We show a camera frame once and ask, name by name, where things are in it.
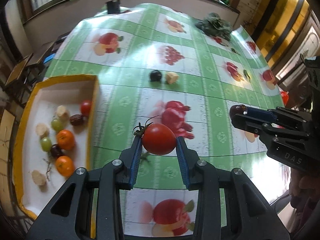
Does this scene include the dark red plum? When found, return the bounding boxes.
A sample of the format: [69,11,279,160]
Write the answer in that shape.
[229,105,247,119]

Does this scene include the beige cake chunk front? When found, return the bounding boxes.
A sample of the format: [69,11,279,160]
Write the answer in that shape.
[31,170,47,186]

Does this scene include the beige cake chunk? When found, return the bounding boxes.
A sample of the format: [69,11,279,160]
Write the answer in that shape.
[31,170,47,186]
[56,105,69,121]

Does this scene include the small orange tangerine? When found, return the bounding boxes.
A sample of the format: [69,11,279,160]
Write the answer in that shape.
[55,155,75,178]

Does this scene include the large green grape with stem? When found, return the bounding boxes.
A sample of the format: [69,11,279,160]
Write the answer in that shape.
[40,137,52,152]

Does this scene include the large orange tangerine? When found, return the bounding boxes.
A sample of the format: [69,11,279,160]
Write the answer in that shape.
[56,129,75,151]

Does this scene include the round breaded cake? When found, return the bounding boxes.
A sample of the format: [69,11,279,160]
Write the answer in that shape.
[35,123,49,138]

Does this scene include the small green grape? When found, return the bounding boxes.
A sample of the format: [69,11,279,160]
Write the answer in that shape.
[50,118,64,133]

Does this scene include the dark red date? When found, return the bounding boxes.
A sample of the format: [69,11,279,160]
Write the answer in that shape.
[69,114,84,126]

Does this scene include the pale cake chunk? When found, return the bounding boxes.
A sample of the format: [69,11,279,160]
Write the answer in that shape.
[165,72,179,84]

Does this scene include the large red tomato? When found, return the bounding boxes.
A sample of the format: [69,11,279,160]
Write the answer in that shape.
[132,115,176,155]

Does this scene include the small red tomato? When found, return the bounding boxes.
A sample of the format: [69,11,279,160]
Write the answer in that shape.
[80,100,92,117]

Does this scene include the black plum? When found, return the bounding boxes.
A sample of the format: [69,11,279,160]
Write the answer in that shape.
[149,70,162,82]

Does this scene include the person right hand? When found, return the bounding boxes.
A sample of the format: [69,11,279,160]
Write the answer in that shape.
[290,168,319,225]

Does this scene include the dry brown stem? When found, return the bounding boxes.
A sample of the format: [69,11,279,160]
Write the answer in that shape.
[42,158,52,181]

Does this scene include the yellow rimmed white tray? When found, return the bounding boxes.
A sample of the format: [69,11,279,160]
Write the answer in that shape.
[12,74,101,239]

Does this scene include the dark green leafy vegetable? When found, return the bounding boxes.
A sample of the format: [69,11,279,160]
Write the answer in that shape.
[195,12,233,41]

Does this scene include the dark wooden stool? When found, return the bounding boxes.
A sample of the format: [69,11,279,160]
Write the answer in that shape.
[4,53,33,90]
[25,42,55,73]

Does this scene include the blue white box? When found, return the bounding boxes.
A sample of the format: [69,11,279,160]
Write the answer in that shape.
[43,54,54,64]

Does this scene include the black pen holder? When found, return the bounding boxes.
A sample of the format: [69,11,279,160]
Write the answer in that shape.
[106,0,121,14]

